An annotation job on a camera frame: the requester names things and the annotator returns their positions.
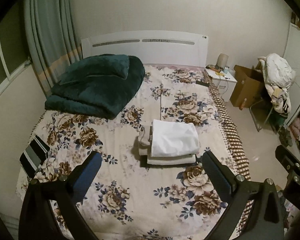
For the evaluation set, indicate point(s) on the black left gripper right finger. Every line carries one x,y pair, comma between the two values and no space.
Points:
265,220

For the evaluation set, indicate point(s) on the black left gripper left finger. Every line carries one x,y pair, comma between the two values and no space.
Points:
37,220

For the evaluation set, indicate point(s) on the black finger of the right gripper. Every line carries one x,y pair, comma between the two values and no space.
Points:
291,164

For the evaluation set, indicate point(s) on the white cloth garment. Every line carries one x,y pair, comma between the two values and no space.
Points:
173,139

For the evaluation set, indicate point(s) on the pile of white clothes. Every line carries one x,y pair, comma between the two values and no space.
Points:
278,78

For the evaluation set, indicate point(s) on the striped black grey item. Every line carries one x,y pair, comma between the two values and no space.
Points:
33,157

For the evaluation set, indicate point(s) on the floral bed sheet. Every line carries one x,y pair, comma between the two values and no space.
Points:
126,200

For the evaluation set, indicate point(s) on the brown cardboard box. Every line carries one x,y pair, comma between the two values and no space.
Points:
248,87

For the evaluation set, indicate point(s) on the white nightstand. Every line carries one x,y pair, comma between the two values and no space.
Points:
225,83

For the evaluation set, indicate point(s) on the cream folded garment bottom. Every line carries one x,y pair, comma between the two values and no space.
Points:
166,161

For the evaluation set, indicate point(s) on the beige folded garment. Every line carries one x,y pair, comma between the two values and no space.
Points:
145,136

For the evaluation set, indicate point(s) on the beige table lamp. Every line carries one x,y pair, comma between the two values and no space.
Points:
222,61

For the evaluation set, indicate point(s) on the dark green folded blanket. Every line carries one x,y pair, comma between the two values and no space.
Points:
99,86

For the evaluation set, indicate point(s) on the grey-green plaid curtain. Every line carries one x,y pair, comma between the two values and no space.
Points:
51,38

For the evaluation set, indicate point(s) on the white bed headboard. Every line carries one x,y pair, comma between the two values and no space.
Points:
151,46

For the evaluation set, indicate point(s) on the metal frame chair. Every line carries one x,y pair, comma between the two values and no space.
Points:
265,117

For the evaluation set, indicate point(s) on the window with frame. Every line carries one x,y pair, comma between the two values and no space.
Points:
14,51

